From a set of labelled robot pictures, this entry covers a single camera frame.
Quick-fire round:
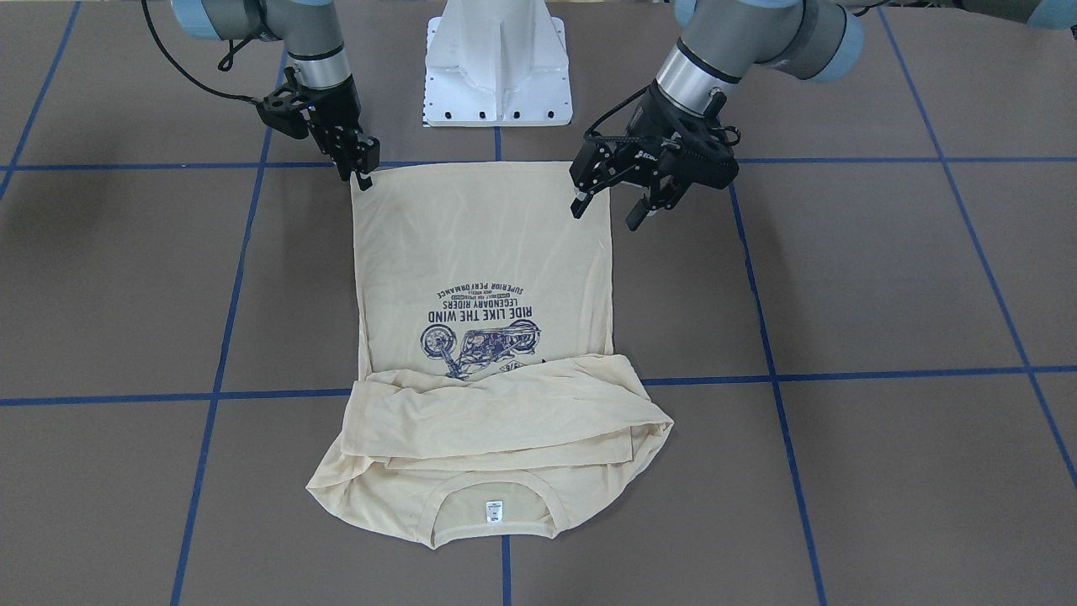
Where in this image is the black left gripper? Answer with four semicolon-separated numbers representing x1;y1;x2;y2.
570;82;699;231

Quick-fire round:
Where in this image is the beige long-sleeve printed shirt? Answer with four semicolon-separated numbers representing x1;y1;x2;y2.
306;163;674;549

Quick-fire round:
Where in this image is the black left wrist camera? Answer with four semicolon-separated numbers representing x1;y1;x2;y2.
672;118;741;189

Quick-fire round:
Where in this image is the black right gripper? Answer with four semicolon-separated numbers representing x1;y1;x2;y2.
303;76;379;191

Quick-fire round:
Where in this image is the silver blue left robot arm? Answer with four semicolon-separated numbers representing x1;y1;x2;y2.
569;1;881;230

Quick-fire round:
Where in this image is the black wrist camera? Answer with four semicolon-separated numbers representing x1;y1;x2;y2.
255;83;310;141
672;118;741;189

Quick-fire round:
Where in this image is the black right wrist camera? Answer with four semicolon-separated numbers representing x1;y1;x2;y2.
255;83;310;141

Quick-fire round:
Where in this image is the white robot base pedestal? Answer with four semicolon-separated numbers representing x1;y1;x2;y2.
422;1;573;127

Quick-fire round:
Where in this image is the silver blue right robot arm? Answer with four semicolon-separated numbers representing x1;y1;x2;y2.
172;1;380;189

